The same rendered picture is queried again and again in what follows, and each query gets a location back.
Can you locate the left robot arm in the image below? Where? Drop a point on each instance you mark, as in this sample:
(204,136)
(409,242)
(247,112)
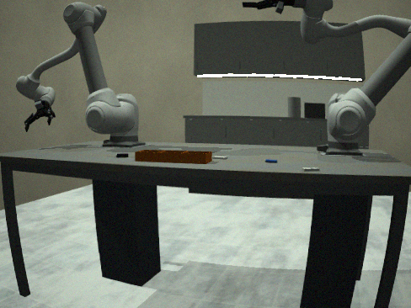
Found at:
(348,119)

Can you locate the orange bin rack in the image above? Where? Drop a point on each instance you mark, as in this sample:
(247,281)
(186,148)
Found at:
(196,157)

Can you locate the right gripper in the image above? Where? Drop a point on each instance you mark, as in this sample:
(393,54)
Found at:
(39,114)

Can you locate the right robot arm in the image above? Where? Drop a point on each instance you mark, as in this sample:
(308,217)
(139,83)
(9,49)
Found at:
(104,114)

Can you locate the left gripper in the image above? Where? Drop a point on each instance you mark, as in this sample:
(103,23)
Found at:
(264,4)

